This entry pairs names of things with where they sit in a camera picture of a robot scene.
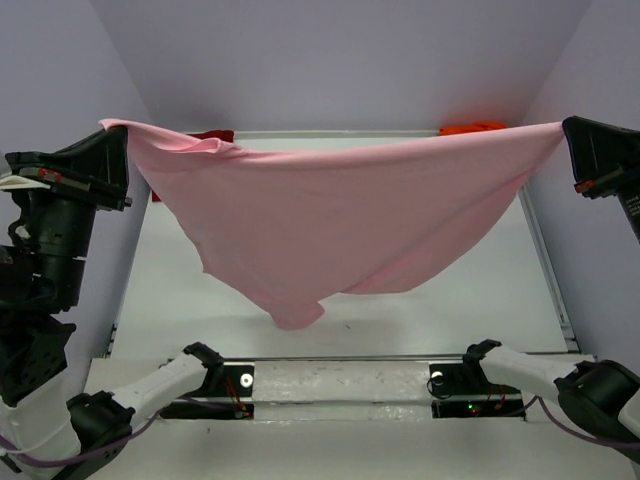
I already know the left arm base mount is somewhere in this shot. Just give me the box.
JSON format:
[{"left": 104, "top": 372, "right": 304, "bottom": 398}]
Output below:
[{"left": 160, "top": 342, "right": 255, "bottom": 420}]

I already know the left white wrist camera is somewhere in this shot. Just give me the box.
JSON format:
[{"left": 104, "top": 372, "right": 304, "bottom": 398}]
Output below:
[{"left": 0, "top": 174, "right": 50, "bottom": 191}]

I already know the orange t shirt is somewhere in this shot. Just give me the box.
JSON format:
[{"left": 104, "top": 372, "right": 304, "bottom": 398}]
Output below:
[{"left": 438, "top": 121, "right": 507, "bottom": 136}]

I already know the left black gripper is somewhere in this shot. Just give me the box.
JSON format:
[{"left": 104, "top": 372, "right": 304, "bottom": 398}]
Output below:
[{"left": 9, "top": 117, "right": 144, "bottom": 297}]

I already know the pink t shirt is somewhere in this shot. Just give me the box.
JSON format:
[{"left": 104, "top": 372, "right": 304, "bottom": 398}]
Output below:
[{"left": 102, "top": 119, "right": 563, "bottom": 329}]

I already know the dark red folded t shirt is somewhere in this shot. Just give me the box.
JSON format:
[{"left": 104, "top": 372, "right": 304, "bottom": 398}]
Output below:
[{"left": 144, "top": 127, "right": 240, "bottom": 206}]

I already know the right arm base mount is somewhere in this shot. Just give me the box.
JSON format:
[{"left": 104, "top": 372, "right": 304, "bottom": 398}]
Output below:
[{"left": 426, "top": 340, "right": 525, "bottom": 420}]

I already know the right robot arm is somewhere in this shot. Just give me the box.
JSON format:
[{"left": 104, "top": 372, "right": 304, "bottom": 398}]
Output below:
[{"left": 460, "top": 116, "right": 639, "bottom": 462}]

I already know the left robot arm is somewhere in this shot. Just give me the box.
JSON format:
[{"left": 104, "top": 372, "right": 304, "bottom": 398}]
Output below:
[{"left": 1, "top": 127, "right": 224, "bottom": 479}]

